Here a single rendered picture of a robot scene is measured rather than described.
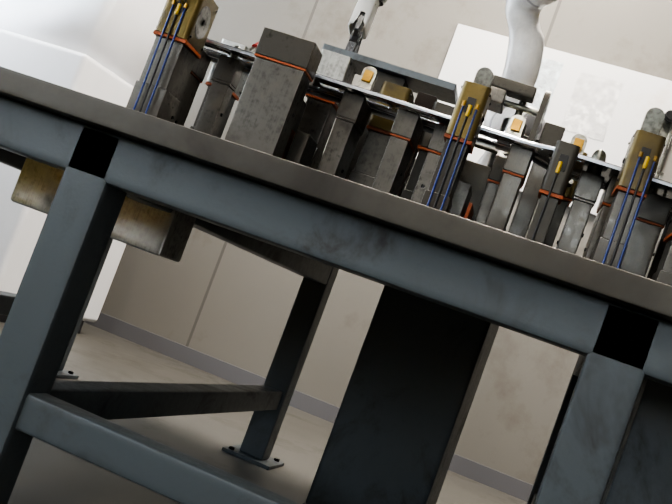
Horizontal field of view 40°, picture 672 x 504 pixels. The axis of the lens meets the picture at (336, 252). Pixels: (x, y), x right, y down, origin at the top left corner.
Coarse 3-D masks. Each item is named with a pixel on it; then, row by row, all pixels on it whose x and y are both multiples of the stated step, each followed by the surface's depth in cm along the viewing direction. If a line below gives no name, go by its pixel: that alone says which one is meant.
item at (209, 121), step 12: (228, 60) 218; (216, 72) 218; (228, 72) 218; (240, 72) 221; (216, 84) 218; (228, 84) 217; (216, 96) 218; (228, 96) 220; (204, 108) 218; (216, 108) 217; (204, 120) 218; (216, 120) 218; (204, 132) 217; (216, 132) 220
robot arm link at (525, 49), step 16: (512, 0) 266; (512, 16) 265; (528, 16) 265; (512, 32) 262; (528, 32) 259; (512, 48) 260; (528, 48) 258; (512, 64) 260; (528, 64) 259; (528, 80) 260
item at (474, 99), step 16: (464, 96) 188; (480, 96) 187; (464, 112) 188; (480, 112) 187; (448, 128) 188; (464, 128) 187; (480, 128) 193; (448, 144) 187; (464, 144) 186; (448, 160) 188; (464, 160) 191; (448, 176) 188; (432, 192) 186; (448, 192) 187; (448, 208) 189
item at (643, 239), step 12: (648, 192) 199; (648, 204) 199; (660, 204) 199; (648, 216) 199; (660, 216) 198; (636, 228) 199; (648, 228) 199; (660, 228) 198; (636, 240) 199; (648, 240) 199; (636, 252) 199; (648, 252) 198; (624, 264) 199; (636, 264) 198; (648, 264) 198
